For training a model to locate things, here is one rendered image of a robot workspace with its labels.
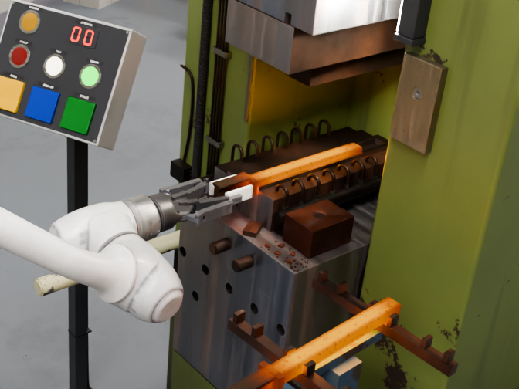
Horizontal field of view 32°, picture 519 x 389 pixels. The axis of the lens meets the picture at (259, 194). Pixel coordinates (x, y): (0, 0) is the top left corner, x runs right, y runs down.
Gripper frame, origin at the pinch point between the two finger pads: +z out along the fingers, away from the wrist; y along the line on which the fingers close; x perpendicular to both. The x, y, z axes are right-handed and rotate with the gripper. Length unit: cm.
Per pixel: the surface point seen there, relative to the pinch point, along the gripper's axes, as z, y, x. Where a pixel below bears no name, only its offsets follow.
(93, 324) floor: 20, -86, -100
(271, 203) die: 5.2, 6.9, -1.3
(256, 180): 4.7, 2.3, 1.9
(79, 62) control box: -7, -50, 11
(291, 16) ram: 5.1, 6.5, 38.8
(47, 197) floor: 47, -168, -99
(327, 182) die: 20.7, 7.6, -0.4
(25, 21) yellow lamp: -12, -67, 17
